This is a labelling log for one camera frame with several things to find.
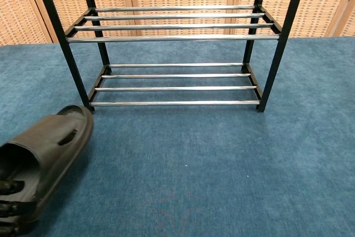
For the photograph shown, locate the blue carpet table cover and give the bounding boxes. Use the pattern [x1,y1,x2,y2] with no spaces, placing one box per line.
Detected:
[0,36,355,237]

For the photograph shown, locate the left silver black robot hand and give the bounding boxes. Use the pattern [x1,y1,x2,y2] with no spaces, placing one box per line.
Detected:
[0,179,26,236]

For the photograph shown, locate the black chrome shoe rack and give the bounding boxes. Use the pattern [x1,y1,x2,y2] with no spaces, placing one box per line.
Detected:
[31,0,310,114]

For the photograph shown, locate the black slide sandal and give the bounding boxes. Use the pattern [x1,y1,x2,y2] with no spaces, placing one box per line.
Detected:
[0,104,95,237]

